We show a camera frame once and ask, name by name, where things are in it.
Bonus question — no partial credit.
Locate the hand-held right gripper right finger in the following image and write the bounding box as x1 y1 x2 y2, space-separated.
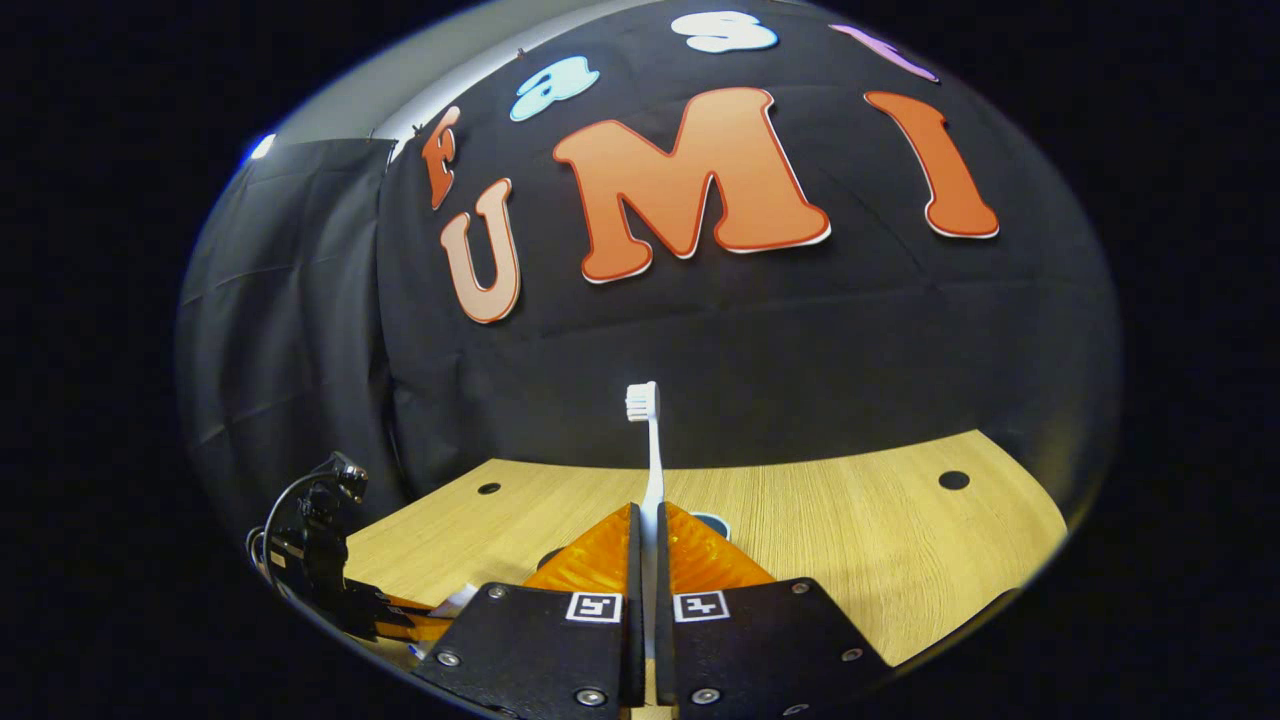
655 502 894 720

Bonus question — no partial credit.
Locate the black backdrop cloth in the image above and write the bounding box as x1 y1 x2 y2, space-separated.
178 0 1123 546

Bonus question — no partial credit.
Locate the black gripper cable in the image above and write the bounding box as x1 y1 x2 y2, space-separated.
260 470 341 579

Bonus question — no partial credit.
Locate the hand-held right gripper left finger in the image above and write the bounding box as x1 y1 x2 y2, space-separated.
412 503 646 720

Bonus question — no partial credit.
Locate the wooden desktop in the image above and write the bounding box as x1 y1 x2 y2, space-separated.
343 430 1069 720

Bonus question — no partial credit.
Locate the white toothbrush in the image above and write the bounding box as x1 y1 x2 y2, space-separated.
625 381 667 661

